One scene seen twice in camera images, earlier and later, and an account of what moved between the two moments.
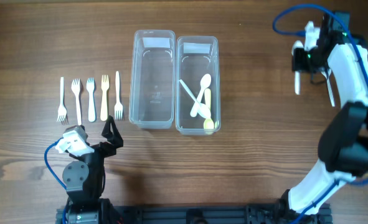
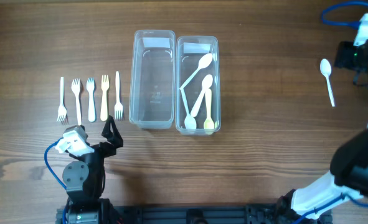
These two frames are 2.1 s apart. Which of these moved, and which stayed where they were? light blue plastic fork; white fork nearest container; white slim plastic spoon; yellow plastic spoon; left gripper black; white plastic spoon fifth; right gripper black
Moved: white slim plastic spoon; right gripper black
Stayed: white fork nearest container; left gripper black; light blue plastic fork; yellow plastic spoon; white plastic spoon fifth
